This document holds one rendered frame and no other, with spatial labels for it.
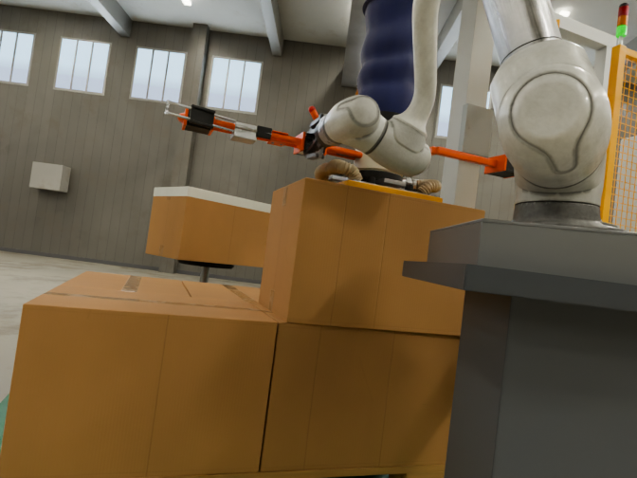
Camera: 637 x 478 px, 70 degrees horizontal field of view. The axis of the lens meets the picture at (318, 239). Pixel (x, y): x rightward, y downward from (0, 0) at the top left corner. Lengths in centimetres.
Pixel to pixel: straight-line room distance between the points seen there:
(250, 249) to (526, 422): 215
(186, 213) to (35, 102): 950
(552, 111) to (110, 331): 102
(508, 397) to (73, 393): 94
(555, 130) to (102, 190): 1034
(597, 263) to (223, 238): 213
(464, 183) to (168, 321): 217
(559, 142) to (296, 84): 968
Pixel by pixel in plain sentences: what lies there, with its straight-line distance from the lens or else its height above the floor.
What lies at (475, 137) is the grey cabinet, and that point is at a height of 157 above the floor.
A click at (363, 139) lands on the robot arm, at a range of 113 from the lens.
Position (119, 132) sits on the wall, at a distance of 1087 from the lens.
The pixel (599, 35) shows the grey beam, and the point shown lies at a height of 317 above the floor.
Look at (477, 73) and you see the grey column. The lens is 316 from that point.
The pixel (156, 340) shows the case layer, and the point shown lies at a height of 48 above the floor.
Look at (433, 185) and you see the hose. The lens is 153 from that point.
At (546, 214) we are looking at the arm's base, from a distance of 96.
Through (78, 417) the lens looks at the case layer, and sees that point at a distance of 126.
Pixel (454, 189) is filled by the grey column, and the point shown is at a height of 125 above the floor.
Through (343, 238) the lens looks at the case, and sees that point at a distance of 127.
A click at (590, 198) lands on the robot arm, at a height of 90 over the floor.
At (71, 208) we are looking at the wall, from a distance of 1103.
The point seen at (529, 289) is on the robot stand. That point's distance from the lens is 74.
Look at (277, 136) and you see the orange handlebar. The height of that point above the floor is 108.
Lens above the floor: 73
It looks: 2 degrees up
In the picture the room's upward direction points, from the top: 7 degrees clockwise
